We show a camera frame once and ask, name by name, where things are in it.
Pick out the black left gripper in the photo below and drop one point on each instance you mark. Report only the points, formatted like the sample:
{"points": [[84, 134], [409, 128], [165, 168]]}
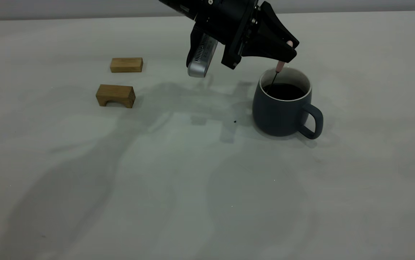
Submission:
{"points": [[229, 21]]}

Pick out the dark grey ceramic mug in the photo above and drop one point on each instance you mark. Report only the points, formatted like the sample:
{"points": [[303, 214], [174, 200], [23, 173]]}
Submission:
{"points": [[277, 115]]}

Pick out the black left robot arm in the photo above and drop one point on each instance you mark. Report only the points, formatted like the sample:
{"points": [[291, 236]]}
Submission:
{"points": [[178, 5]]}

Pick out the dark coffee liquid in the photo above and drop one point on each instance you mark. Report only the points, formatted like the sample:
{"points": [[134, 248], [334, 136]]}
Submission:
{"points": [[288, 92]]}

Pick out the flat rectangular wooden block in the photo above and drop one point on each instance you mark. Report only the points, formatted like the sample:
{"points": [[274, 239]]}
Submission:
{"points": [[126, 65]]}

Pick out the arched wooden block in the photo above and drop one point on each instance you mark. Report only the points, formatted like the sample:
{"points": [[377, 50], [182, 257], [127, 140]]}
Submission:
{"points": [[117, 94]]}

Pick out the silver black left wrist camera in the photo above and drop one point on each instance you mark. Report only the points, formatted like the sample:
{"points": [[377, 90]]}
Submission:
{"points": [[200, 57]]}

